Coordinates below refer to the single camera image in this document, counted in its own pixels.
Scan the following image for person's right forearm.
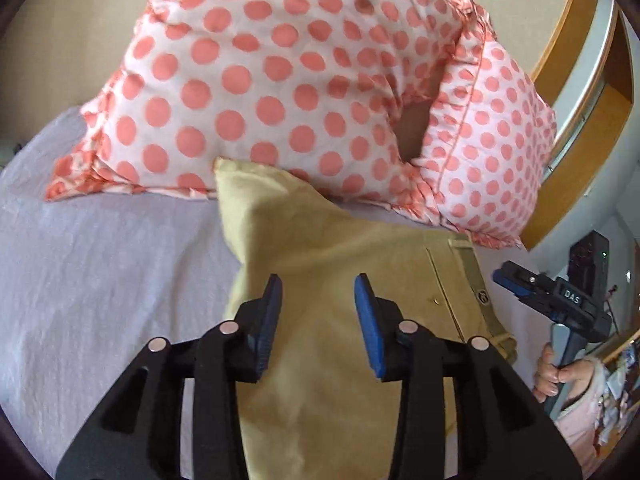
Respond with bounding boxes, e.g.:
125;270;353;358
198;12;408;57
552;360;626;478

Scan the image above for large pink polka dot pillow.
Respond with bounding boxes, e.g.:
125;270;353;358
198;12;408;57
44;0;488;211

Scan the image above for person's right hand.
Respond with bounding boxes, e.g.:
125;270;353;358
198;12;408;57
533;343;596;406

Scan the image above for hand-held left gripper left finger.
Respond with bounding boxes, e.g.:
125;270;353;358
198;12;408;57
56;273;284;480

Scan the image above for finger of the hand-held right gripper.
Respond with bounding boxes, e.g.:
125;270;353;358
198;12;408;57
492;260;538;306

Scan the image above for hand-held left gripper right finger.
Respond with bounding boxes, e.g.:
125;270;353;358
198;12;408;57
353;273;584;480

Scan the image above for wooden headboard frame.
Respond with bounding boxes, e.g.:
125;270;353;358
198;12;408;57
520;0;636;251

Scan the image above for small pink polka dot pillow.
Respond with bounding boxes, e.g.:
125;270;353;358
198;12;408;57
390;6;558;251

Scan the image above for khaki pants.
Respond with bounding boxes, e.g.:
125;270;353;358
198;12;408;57
213;157;519;480

